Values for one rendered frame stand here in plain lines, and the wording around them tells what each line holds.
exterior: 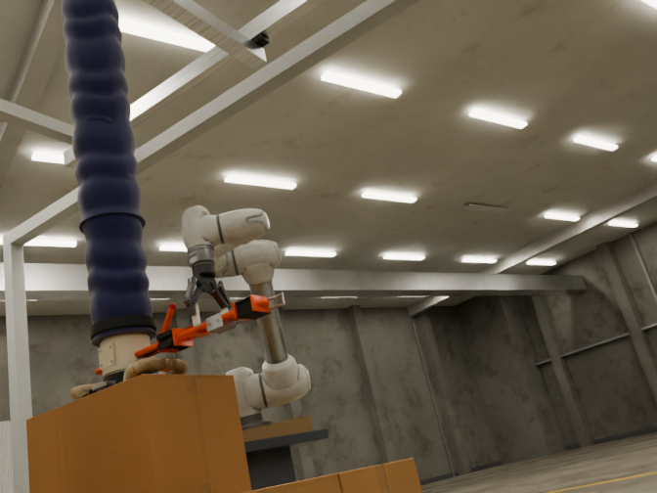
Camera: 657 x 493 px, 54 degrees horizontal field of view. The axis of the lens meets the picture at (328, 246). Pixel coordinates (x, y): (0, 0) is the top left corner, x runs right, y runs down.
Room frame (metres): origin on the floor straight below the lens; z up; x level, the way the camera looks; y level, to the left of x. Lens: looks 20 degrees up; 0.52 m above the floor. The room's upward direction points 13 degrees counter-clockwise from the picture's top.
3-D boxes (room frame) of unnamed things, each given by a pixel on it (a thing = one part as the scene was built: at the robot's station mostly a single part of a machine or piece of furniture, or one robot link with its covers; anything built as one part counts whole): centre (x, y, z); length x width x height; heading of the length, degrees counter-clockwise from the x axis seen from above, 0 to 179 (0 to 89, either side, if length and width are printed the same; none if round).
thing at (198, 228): (2.01, 0.41, 1.42); 0.13 x 0.11 x 0.16; 96
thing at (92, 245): (2.21, 0.78, 1.67); 0.22 x 0.22 x 1.04
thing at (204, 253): (2.01, 0.42, 1.31); 0.09 x 0.09 x 0.06
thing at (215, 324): (1.97, 0.39, 1.07); 0.07 x 0.07 x 0.04; 59
